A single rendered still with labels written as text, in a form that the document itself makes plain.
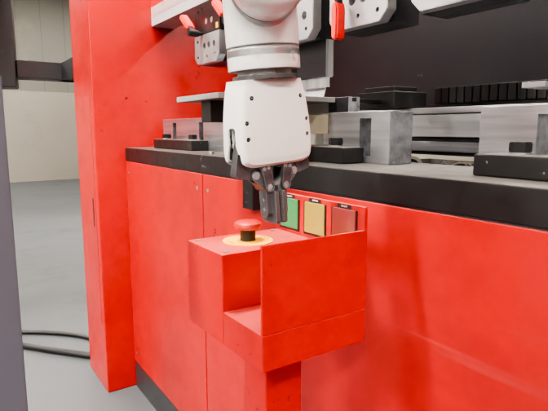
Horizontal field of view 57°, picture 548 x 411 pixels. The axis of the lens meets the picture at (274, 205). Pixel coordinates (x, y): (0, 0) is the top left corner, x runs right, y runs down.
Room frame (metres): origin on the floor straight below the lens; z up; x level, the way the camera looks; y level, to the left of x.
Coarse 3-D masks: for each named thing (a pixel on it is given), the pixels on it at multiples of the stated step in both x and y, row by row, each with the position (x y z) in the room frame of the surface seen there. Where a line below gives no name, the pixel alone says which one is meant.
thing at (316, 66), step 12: (300, 48) 1.13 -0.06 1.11; (312, 48) 1.10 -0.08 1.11; (324, 48) 1.06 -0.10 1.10; (300, 60) 1.13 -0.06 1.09; (312, 60) 1.10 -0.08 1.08; (324, 60) 1.06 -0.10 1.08; (300, 72) 1.13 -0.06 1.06; (312, 72) 1.09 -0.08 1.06; (324, 72) 1.06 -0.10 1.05; (312, 84) 1.11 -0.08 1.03; (324, 84) 1.08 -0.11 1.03
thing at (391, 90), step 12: (360, 96) 1.24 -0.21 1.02; (372, 96) 1.21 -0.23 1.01; (384, 96) 1.18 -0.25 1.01; (396, 96) 1.16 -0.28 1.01; (408, 96) 1.18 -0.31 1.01; (420, 96) 1.20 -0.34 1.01; (360, 108) 1.24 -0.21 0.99; (372, 108) 1.21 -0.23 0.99; (384, 108) 1.21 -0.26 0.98; (396, 108) 1.21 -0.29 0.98
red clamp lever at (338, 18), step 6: (336, 0) 0.93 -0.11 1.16; (336, 6) 0.93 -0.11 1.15; (342, 6) 0.93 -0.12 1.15; (336, 12) 0.93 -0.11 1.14; (342, 12) 0.93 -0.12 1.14; (336, 18) 0.93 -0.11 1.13; (342, 18) 0.93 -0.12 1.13; (336, 24) 0.93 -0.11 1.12; (342, 24) 0.93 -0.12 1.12; (336, 30) 0.93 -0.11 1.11; (342, 30) 0.93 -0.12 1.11; (336, 36) 0.93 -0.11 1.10; (342, 36) 0.94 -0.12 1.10
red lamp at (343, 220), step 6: (336, 210) 0.66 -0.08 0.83; (342, 210) 0.65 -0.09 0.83; (348, 210) 0.64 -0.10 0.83; (336, 216) 0.66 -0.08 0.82; (342, 216) 0.65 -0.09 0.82; (348, 216) 0.64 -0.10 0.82; (354, 216) 0.64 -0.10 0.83; (336, 222) 0.66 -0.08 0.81; (342, 222) 0.65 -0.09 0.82; (348, 222) 0.64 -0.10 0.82; (354, 222) 0.64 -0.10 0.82; (336, 228) 0.66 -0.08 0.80; (342, 228) 0.65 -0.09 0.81; (348, 228) 0.64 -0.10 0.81; (354, 228) 0.64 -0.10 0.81
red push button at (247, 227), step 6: (240, 222) 0.69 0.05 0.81; (246, 222) 0.69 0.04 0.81; (252, 222) 0.69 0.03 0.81; (258, 222) 0.69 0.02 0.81; (240, 228) 0.68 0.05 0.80; (246, 228) 0.68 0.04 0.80; (252, 228) 0.68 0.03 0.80; (258, 228) 0.69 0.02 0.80; (240, 234) 0.70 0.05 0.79; (246, 234) 0.69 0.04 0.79; (252, 234) 0.69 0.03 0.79; (246, 240) 0.69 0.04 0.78; (252, 240) 0.69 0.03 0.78
